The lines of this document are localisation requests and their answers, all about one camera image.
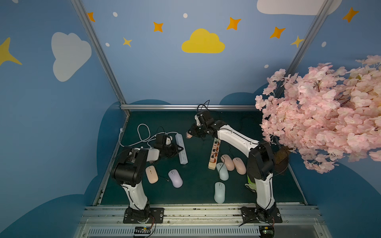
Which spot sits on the black green work glove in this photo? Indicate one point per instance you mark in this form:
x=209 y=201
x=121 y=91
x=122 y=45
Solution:
x=251 y=185

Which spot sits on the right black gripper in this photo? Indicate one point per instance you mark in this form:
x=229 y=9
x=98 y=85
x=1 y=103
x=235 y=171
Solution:
x=195 y=131

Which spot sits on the cream red power strip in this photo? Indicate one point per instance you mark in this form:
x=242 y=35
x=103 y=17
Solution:
x=214 y=154

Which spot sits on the beige pink wireless mouse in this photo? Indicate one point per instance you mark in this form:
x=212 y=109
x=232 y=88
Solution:
x=151 y=174

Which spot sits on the purple wireless mouse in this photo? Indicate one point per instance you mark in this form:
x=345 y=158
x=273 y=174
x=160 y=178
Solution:
x=175 y=178

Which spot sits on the white power strip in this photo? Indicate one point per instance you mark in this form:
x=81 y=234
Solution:
x=182 y=152

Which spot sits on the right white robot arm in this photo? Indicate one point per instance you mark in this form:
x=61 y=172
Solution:
x=260 y=163

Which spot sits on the light green wireless mouse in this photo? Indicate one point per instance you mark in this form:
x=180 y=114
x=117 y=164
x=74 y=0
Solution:
x=219 y=194

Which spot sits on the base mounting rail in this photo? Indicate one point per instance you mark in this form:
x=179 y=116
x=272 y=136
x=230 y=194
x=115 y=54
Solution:
x=292 y=220

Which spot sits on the pink cherry blossom tree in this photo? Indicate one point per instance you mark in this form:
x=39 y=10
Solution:
x=327 y=114

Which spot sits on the pink mouse near strip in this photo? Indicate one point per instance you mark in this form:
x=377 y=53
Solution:
x=226 y=159

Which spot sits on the aluminium frame rail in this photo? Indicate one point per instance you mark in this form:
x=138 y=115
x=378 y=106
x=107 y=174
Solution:
x=146 y=107

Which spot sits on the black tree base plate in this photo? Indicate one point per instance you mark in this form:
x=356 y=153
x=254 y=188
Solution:
x=281 y=161

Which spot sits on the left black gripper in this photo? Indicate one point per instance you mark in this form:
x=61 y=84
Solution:
x=171 y=149

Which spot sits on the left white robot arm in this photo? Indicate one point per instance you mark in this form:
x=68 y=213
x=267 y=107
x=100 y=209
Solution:
x=131 y=162

